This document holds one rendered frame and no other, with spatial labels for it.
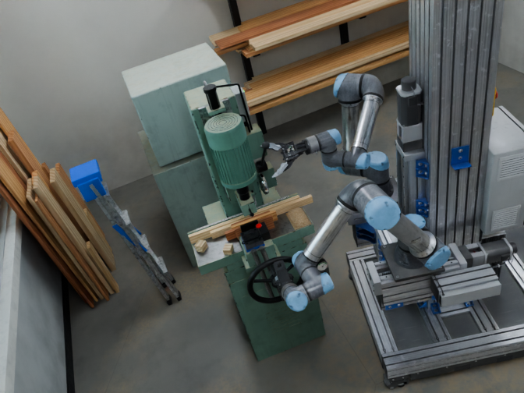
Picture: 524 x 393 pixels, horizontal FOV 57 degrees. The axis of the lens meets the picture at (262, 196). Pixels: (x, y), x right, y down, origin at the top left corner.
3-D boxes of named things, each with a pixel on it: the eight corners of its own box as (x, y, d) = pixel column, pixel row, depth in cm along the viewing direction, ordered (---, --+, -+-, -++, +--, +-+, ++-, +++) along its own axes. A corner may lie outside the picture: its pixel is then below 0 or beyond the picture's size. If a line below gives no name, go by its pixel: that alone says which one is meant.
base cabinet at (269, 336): (257, 362, 287) (228, 285, 243) (233, 293, 332) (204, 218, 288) (326, 334, 292) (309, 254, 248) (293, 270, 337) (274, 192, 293)
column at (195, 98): (228, 224, 266) (189, 110, 221) (219, 201, 283) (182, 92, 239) (266, 210, 268) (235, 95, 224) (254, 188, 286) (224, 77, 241)
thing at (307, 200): (212, 238, 244) (210, 233, 241) (211, 236, 245) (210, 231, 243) (313, 202, 250) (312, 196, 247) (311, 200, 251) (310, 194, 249)
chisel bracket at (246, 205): (245, 219, 237) (241, 206, 232) (238, 203, 248) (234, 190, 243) (259, 214, 238) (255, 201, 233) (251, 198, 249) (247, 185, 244)
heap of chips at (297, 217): (295, 230, 237) (293, 224, 234) (285, 213, 247) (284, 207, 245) (311, 224, 238) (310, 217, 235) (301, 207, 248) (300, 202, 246)
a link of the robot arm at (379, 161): (386, 185, 245) (385, 164, 237) (360, 182, 252) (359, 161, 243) (392, 171, 253) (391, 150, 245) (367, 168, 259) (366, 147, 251)
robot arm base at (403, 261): (421, 242, 225) (421, 226, 219) (433, 264, 213) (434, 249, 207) (390, 249, 226) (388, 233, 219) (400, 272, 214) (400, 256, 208)
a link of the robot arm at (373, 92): (392, 83, 232) (369, 175, 218) (370, 83, 237) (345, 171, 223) (388, 69, 222) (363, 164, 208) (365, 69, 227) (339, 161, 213)
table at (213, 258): (204, 289, 227) (201, 281, 223) (192, 248, 251) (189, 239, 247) (323, 244, 233) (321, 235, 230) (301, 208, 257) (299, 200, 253)
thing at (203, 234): (191, 244, 244) (189, 237, 241) (190, 242, 246) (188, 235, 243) (301, 203, 251) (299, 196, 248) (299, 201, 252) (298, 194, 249)
